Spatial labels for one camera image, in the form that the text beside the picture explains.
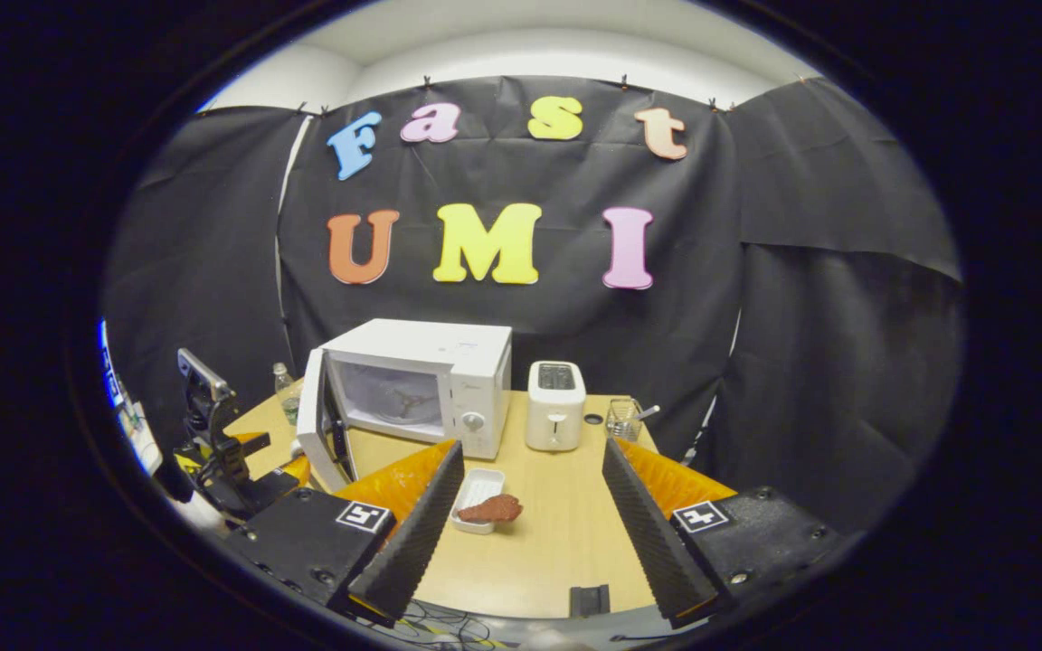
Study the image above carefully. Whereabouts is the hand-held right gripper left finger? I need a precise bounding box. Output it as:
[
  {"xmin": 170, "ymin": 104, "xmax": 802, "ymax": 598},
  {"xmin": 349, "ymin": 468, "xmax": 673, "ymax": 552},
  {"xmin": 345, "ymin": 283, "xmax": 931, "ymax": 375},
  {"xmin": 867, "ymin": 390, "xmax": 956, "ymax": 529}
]
[{"xmin": 223, "ymin": 440, "xmax": 466, "ymax": 627}]

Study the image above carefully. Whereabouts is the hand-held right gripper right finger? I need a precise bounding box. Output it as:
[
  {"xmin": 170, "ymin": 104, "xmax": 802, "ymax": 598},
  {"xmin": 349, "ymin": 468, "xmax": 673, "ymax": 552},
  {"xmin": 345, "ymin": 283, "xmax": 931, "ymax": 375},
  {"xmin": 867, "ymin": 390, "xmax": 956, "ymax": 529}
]
[{"xmin": 602, "ymin": 437, "xmax": 848, "ymax": 629}]

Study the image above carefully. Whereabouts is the brown meat piece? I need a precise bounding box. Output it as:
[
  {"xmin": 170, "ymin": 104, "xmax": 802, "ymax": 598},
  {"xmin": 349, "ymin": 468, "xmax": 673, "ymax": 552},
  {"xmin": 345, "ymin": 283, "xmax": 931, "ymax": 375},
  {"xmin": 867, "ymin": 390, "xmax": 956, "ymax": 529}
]
[{"xmin": 457, "ymin": 494, "xmax": 524, "ymax": 524}]

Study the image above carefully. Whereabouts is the white microwave oven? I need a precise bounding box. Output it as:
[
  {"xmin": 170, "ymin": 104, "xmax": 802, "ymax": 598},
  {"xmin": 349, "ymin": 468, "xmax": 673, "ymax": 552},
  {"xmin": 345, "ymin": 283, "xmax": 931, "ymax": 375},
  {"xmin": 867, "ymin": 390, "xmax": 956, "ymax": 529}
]
[{"xmin": 296, "ymin": 317, "xmax": 514, "ymax": 494}]

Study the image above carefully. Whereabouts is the white paper sheet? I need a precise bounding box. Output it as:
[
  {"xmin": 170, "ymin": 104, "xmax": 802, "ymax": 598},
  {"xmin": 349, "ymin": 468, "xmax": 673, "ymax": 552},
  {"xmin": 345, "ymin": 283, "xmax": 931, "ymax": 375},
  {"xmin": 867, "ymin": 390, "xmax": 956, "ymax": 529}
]
[{"xmin": 118, "ymin": 402, "xmax": 166, "ymax": 477}]

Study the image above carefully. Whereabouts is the white rectangular plastic tray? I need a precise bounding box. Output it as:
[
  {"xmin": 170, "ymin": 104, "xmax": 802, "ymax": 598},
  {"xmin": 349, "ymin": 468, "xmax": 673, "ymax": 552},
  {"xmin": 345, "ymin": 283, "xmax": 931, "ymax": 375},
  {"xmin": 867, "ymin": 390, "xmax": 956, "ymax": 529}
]
[{"xmin": 450, "ymin": 467, "xmax": 506, "ymax": 535}]

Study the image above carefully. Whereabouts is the black table clamp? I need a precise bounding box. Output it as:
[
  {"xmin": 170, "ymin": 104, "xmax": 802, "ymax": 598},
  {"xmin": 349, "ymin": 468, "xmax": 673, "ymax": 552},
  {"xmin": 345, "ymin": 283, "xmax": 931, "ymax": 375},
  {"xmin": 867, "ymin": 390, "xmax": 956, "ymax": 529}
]
[{"xmin": 569, "ymin": 584, "xmax": 611, "ymax": 618}]

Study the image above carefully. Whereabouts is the clear plastic bottle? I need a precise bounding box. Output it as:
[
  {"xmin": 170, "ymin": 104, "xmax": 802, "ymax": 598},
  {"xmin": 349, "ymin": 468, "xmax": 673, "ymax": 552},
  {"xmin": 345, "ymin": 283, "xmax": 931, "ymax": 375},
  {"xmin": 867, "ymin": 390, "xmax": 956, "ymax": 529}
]
[{"xmin": 272, "ymin": 362, "xmax": 302, "ymax": 426}]

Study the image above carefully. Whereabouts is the blue lit screen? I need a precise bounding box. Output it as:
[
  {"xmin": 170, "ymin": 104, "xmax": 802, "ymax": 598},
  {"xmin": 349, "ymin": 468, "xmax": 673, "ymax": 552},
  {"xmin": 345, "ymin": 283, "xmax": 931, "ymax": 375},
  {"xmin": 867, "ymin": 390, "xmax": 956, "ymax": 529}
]
[{"xmin": 98, "ymin": 318, "xmax": 126, "ymax": 410}]

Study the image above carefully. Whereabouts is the white toaster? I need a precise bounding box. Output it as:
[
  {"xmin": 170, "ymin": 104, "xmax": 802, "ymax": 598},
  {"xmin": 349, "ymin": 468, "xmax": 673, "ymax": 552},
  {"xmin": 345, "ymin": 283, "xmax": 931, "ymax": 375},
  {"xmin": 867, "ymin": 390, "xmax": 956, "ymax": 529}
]
[{"xmin": 525, "ymin": 361, "xmax": 587, "ymax": 453}]

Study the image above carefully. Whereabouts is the bundle of floor cables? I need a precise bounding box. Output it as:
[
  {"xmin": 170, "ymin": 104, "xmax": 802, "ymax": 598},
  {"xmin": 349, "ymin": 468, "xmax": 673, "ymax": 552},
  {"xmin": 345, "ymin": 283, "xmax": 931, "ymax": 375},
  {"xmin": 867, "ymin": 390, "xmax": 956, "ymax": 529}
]
[{"xmin": 390, "ymin": 599, "xmax": 508, "ymax": 648}]

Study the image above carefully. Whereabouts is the wire utensil holder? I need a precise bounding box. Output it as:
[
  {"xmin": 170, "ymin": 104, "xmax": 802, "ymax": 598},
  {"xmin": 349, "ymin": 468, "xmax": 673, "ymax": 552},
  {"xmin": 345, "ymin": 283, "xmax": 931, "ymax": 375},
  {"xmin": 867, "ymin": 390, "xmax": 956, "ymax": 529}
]
[{"xmin": 605, "ymin": 398, "xmax": 644, "ymax": 442}]

